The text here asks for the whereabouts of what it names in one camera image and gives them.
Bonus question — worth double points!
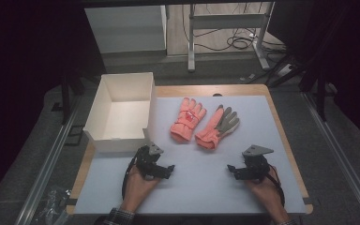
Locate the pink glove with grey palm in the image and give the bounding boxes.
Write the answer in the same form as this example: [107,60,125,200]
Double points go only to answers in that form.
[194,104,241,151]

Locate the pale blue table mat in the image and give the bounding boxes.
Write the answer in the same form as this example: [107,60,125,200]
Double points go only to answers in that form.
[73,95,308,216]

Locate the white power strip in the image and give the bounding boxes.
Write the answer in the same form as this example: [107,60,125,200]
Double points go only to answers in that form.
[276,63,295,78]

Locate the right hand-held gripper black cable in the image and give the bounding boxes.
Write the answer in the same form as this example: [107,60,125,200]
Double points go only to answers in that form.
[265,165,287,208]

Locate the white cardboard box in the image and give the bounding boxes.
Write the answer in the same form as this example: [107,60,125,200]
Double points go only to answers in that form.
[82,72,158,154]

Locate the black floor bracket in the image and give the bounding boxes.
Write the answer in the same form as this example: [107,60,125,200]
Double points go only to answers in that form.
[64,124,85,147]

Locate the person's left hand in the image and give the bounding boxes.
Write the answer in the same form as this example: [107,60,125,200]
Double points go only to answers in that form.
[119,165,161,214]

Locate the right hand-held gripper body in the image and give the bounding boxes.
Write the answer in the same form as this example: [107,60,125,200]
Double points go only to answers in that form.
[241,143,275,183]

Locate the white metal desk frame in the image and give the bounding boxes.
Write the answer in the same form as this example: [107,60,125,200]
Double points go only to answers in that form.
[187,2,277,73]

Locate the white cabinet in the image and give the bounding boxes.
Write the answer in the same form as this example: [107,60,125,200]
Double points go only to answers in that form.
[84,5,168,54]

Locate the hand-held gripper black cable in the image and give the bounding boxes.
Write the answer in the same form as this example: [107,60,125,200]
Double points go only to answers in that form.
[265,165,287,208]
[121,155,139,202]

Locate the left hand-held gripper black cable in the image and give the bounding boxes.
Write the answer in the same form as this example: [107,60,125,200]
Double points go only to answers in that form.
[121,155,139,202]

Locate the person's right hand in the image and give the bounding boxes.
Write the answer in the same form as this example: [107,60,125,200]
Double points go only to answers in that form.
[244,166,291,222]

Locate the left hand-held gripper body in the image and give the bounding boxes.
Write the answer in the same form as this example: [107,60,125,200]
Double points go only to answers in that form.
[133,142,164,181]

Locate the clear plastic bag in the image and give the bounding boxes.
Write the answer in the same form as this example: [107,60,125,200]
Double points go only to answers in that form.
[37,185,73,225]

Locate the black floor cables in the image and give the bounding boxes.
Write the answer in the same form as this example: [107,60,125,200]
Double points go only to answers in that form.
[181,3,287,54]

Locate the black metal stand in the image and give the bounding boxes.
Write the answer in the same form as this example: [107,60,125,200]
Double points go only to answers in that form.
[298,54,330,122]
[59,73,87,126]

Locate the aluminium rail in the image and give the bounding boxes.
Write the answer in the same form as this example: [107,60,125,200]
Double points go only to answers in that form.
[302,91,360,225]
[14,93,87,225]

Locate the pink glove with red print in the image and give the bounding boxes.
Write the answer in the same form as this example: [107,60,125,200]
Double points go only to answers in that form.
[169,97,208,144]

